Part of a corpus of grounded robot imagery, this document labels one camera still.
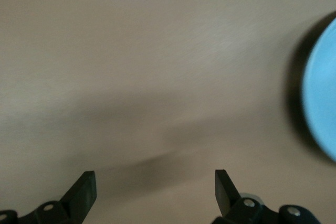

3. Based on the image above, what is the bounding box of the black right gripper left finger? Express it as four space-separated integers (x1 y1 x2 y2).
0 170 97 224

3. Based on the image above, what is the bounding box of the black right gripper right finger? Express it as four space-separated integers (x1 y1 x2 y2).
211 169 320 224

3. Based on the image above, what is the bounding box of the blue plate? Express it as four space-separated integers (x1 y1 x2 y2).
301 15 336 163

